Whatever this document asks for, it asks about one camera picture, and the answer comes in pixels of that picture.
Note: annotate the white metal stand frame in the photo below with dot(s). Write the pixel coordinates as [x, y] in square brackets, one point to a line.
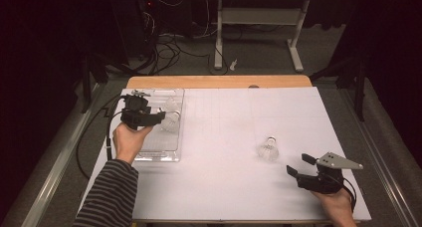
[258, 16]

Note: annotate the person's left hand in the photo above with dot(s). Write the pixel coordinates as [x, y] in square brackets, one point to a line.
[127, 142]

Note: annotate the person's right hand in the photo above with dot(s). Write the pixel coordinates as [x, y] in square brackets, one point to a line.
[336, 205]

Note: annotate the clear plastic tray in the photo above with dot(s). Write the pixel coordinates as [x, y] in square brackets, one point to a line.
[159, 144]

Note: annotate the dark equipment cabinet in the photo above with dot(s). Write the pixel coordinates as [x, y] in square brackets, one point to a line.
[132, 28]

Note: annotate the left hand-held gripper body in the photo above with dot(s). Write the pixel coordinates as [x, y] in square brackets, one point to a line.
[136, 115]

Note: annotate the small white floor object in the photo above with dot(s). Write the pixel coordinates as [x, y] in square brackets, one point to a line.
[233, 64]

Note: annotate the metal floor rail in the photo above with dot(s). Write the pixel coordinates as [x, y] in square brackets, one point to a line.
[381, 174]
[56, 167]

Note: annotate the white paper sheet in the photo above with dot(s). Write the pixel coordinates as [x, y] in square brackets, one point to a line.
[232, 187]

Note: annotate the black metal stand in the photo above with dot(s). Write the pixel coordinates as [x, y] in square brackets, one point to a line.
[360, 94]
[85, 87]

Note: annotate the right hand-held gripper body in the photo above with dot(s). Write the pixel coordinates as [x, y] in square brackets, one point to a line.
[321, 182]

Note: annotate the wooden table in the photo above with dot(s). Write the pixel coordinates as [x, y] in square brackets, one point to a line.
[215, 81]

